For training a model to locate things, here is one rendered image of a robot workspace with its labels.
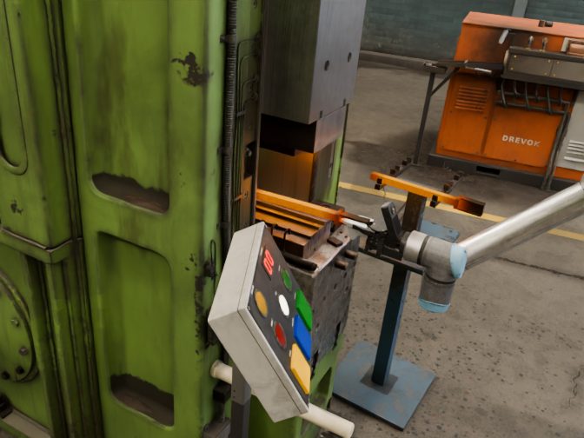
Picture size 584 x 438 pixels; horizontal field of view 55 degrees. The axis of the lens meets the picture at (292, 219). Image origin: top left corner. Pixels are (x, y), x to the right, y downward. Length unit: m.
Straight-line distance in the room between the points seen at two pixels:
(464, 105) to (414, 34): 4.20
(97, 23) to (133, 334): 0.95
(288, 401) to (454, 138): 4.26
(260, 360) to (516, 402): 1.90
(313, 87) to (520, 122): 3.85
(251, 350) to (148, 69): 0.74
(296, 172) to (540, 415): 1.57
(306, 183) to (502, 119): 3.35
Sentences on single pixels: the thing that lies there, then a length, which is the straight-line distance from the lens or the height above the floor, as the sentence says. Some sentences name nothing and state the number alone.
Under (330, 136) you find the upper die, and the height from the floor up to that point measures 1.29.
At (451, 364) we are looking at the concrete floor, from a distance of 2.90.
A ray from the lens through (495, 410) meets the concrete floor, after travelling 2.75.
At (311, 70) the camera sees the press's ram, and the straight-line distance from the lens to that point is 1.42.
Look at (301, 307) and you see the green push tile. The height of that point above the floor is 1.03.
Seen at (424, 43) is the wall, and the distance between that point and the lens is 9.19.
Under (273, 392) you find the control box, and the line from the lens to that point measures 1.14.
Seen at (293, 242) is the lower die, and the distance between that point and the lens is 1.67.
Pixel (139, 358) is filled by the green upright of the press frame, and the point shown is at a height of 0.53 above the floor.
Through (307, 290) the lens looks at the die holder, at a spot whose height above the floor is 0.85.
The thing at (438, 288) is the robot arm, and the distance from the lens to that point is 1.65.
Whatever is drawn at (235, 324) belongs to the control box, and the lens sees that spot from 1.04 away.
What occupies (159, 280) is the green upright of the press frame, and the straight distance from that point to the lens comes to 1.68.
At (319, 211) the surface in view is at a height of 1.05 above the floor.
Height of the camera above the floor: 1.81
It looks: 27 degrees down
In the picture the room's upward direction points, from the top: 5 degrees clockwise
